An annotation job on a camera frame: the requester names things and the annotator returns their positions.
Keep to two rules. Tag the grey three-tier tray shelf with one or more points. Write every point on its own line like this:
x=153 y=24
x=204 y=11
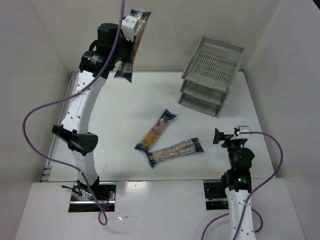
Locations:
x=209 y=75

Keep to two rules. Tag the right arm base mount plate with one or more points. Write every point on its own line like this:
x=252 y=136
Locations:
x=215 y=196

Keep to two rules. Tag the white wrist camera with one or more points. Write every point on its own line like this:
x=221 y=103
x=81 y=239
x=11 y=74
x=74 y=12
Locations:
x=244 y=133
x=129 y=27

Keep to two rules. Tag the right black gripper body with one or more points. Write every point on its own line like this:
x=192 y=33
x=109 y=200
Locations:
x=227 y=137

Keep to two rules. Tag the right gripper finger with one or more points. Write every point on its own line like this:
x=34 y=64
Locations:
x=236 y=131
x=218 y=136

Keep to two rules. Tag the aluminium table edge rail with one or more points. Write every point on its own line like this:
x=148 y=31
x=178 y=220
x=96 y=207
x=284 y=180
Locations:
x=70 y=88

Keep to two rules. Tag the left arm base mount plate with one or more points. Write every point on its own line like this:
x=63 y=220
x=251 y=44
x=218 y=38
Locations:
x=82 y=201

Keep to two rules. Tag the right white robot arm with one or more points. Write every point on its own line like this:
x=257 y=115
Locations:
x=237 y=182

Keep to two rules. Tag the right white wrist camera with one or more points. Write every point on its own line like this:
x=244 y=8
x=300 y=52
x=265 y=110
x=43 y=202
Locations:
x=244 y=133

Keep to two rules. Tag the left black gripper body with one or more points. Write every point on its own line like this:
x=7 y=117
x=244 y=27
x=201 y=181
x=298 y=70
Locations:
x=127 y=50

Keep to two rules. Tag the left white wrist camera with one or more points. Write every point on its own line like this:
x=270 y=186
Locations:
x=129 y=27

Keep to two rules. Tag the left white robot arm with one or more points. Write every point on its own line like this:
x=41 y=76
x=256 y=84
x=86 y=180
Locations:
x=95 y=65

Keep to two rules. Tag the spaghetti bag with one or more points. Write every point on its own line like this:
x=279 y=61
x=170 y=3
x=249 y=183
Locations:
x=125 y=69
x=161 y=124
x=184 y=148

